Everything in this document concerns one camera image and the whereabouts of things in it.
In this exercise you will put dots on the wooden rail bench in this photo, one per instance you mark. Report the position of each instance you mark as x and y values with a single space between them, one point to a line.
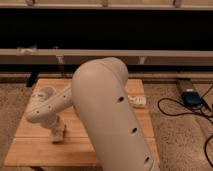
77 56

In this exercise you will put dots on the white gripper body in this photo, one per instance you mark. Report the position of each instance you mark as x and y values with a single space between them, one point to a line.
58 127

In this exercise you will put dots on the blue power adapter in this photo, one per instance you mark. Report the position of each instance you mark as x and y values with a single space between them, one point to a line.
191 99

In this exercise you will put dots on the white plastic cup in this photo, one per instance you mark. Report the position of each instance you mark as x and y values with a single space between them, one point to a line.
47 91

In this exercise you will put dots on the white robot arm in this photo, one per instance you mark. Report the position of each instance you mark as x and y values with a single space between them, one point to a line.
97 92

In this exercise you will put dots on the white sponge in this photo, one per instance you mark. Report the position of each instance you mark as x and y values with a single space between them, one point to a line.
57 135

